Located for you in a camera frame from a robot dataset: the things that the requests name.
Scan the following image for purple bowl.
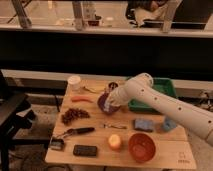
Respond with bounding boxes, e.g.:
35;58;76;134
97;93;119;115

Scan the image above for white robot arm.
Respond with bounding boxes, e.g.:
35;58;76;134
107;73;213;146

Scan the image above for orange bowl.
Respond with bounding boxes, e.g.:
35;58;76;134
128;133;156;163

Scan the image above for white paper cup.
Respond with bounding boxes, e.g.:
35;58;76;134
68;75;81;91

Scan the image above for small metal utensil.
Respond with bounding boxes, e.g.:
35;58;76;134
101;124;127;129

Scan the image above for bunch of dark grapes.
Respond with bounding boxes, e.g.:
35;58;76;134
61;108;90;125

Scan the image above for yellow orange fruit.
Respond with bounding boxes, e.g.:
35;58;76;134
108;134;122;150

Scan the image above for blue grey sponge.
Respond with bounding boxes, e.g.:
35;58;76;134
134;119;154;132

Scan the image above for green plastic bin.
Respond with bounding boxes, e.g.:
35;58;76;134
128;77;178;113

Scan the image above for black rectangular sponge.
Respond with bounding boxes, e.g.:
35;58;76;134
73;145;97;157

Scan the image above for blue cup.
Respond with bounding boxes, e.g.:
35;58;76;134
162;117;177;132

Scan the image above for small black brush block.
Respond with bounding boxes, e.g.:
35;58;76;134
50;138;65;150

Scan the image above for black chair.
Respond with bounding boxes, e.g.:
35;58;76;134
0;70;52;171

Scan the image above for black handled peeler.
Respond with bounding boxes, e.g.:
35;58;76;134
56;127;95;138

